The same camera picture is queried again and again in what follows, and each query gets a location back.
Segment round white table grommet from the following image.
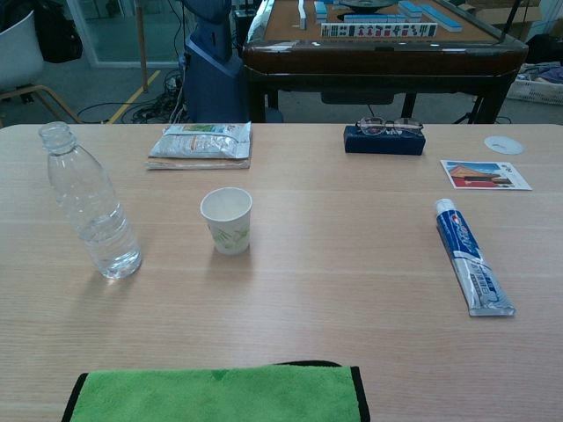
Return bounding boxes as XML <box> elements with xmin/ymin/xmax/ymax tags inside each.
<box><xmin>484</xmin><ymin>135</ymin><xmax>524</xmax><ymax>156</ymax></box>

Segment blue white toothpaste tube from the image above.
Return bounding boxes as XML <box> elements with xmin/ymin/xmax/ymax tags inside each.
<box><xmin>434</xmin><ymin>198</ymin><xmax>516</xmax><ymax>317</ymax></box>

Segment dark brown mahjong table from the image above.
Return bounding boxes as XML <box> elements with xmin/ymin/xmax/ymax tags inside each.
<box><xmin>241</xmin><ymin>0</ymin><xmax>530</xmax><ymax>124</ymax></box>

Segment black tripod stand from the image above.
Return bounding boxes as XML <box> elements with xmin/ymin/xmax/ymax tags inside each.
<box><xmin>499</xmin><ymin>0</ymin><xmax>521</xmax><ymax>44</ymax></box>

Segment postcard with red building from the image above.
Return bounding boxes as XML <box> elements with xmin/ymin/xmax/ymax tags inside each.
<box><xmin>440</xmin><ymin>159</ymin><xmax>533</xmax><ymax>192</ymax></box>

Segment dark blue glasses case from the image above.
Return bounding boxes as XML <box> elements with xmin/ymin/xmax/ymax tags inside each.
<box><xmin>343</xmin><ymin>125</ymin><xmax>427</xmax><ymax>156</ymax></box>

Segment black floor cable tangle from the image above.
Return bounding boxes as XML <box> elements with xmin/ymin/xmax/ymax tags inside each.
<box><xmin>78</xmin><ymin>74</ymin><xmax>191</xmax><ymax>124</ymax></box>

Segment white chair wooden legs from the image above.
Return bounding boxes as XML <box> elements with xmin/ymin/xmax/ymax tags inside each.
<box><xmin>0</xmin><ymin>8</ymin><xmax>83</xmax><ymax>127</ymax></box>

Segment wooden pole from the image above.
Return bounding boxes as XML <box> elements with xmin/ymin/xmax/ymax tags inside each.
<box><xmin>135</xmin><ymin>0</ymin><xmax>150</xmax><ymax>92</ymax></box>

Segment thin-framed eyeglasses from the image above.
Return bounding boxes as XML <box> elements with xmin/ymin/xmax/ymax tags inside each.
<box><xmin>355</xmin><ymin>116</ymin><xmax>425</xmax><ymax>138</ymax></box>

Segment white green snack bag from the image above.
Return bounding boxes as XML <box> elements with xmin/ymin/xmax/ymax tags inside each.
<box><xmin>148</xmin><ymin>121</ymin><xmax>252</xmax><ymax>160</ymax></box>

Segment white plastic basket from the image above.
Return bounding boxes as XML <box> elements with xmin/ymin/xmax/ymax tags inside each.
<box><xmin>505</xmin><ymin>63</ymin><xmax>563</xmax><ymax>105</ymax></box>

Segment black bag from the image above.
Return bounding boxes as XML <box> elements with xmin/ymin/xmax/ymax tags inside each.
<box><xmin>33</xmin><ymin>0</ymin><xmax>84</xmax><ymax>63</ymax></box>

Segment face-up mahjong tile row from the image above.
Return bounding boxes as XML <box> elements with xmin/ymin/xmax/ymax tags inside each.
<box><xmin>320</xmin><ymin>22</ymin><xmax>439</xmax><ymax>39</ymax></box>

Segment transparent plastic water bottle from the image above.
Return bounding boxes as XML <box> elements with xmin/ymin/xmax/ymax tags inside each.
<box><xmin>38</xmin><ymin>121</ymin><xmax>143</xmax><ymax>280</ymax></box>

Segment green cloth black edging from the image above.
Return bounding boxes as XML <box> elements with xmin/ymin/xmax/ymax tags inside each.
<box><xmin>61</xmin><ymin>360</ymin><xmax>372</xmax><ymax>422</ymax></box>

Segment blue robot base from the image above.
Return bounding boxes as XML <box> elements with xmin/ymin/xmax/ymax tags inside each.
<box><xmin>182</xmin><ymin>0</ymin><xmax>247</xmax><ymax>123</ymax></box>

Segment pile of clothes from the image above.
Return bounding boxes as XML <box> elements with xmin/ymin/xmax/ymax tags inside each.
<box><xmin>525</xmin><ymin>63</ymin><xmax>563</xmax><ymax>84</ymax></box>

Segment white paper cup green print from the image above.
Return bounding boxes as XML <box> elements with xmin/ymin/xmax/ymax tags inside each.
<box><xmin>200</xmin><ymin>187</ymin><xmax>253</xmax><ymax>256</ymax></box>

